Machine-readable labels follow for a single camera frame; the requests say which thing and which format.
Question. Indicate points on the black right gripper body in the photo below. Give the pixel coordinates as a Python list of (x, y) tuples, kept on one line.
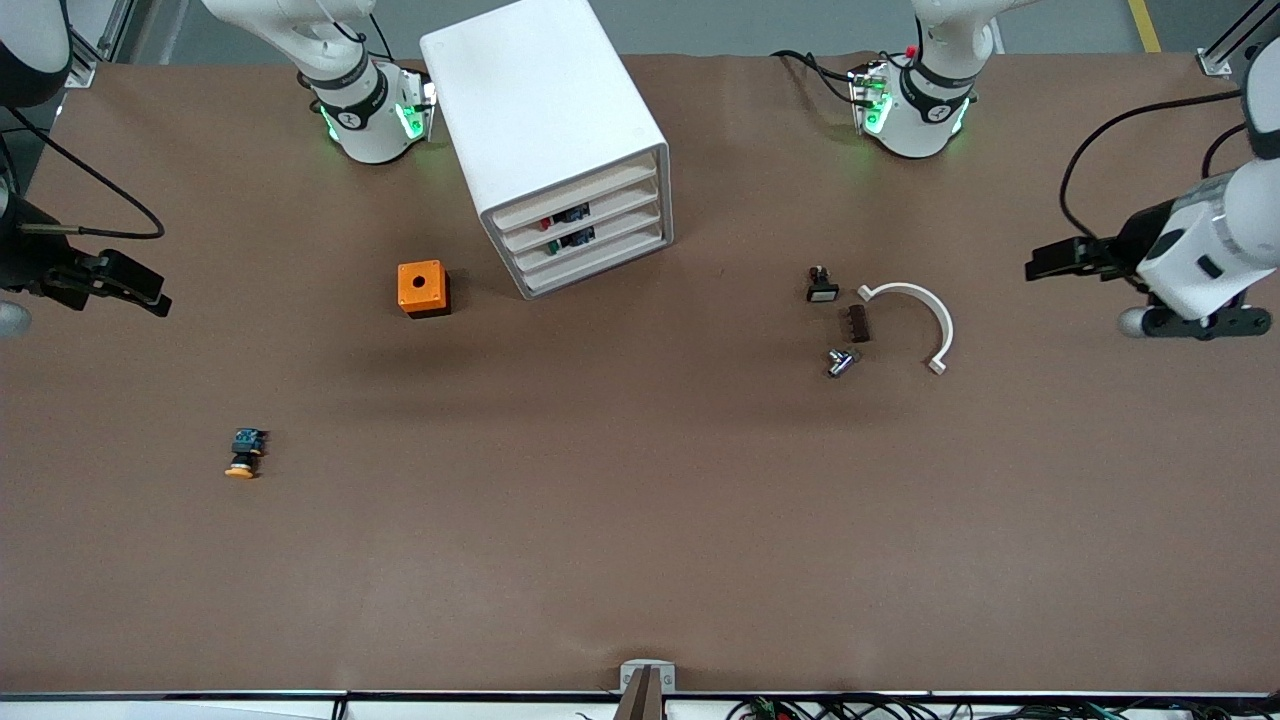
[(22, 262)]

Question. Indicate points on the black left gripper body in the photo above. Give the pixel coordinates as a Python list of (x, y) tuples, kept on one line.
[(1137, 240)]

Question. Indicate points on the orange push button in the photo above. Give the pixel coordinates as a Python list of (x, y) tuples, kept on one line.
[(240, 470)]

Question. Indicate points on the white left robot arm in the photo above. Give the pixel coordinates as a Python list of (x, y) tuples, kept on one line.
[(920, 110)]

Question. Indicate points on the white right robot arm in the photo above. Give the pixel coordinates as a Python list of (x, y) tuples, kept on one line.
[(360, 120)]

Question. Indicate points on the red push button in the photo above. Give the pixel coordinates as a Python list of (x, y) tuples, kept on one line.
[(572, 214)]

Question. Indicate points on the white drawer cabinet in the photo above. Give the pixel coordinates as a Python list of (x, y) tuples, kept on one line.
[(530, 100)]

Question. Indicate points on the green push button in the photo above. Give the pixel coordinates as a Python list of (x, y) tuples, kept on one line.
[(578, 238)]

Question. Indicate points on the brown terminal block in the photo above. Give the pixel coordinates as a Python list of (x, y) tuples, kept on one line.
[(856, 324)]

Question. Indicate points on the small metal connector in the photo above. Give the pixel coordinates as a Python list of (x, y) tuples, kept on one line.
[(840, 363)]

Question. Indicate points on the brown table mat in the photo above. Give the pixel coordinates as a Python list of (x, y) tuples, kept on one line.
[(640, 550)]

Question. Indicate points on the white curved plastic bracket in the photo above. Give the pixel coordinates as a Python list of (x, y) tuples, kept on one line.
[(946, 330)]

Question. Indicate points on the aluminium frame profile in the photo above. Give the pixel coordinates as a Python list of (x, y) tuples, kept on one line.
[(1218, 62), (85, 65)]

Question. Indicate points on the black switch with white cap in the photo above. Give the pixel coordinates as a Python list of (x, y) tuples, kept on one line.
[(822, 292)]

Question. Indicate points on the orange button enclosure box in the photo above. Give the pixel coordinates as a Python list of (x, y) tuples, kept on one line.
[(410, 296)]

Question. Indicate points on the white table edge rail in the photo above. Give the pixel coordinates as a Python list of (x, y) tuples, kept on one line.
[(450, 708)]

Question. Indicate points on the grey table edge bracket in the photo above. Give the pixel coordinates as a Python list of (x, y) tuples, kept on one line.
[(632, 675)]

